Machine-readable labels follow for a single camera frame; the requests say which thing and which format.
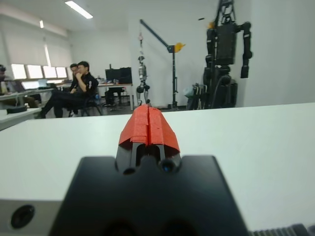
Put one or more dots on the black computer tower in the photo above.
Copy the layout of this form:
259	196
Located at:
109	97

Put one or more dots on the white plastic bag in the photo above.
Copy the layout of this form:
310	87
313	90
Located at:
188	92

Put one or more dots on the silver humanoid robot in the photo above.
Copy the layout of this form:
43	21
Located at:
142	73

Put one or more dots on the red hoist hook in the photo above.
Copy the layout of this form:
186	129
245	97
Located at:
141	37

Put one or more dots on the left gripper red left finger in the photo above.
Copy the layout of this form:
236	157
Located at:
136	127

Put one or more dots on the black gantry crane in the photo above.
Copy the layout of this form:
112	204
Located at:
173	73

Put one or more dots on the open laptop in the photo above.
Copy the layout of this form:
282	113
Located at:
42	83

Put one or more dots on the short ceiling light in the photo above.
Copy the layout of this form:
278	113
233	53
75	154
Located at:
41	24

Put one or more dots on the black office chair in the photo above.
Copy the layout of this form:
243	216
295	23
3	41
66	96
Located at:
92	103

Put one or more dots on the white roller blind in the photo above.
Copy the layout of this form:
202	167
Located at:
29	49

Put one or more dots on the black computer monitor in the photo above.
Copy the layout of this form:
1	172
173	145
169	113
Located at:
112	75
126	75

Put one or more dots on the flat black pouch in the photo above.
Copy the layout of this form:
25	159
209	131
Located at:
16	109

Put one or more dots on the large black humanoid robot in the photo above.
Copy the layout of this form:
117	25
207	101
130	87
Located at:
225	44

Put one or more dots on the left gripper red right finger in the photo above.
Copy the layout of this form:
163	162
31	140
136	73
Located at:
161	130

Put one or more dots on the yellow hoist winch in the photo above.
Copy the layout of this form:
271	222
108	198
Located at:
179	47

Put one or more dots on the white office desk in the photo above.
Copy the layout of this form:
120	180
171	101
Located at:
118	85

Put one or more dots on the black folded stands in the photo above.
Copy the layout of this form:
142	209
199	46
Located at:
198	96

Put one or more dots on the man in white-print black jacket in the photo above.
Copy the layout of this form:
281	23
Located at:
86	83

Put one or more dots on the long ceiling light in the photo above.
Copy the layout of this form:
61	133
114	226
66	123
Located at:
78	9

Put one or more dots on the man in plain black top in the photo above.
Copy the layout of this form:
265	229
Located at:
73	73

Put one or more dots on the person wearing headphones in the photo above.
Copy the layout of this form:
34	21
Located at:
2	73

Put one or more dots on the low white side table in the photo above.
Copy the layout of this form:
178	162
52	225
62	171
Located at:
17	118

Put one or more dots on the grey office desk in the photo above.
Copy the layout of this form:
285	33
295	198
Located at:
29	92

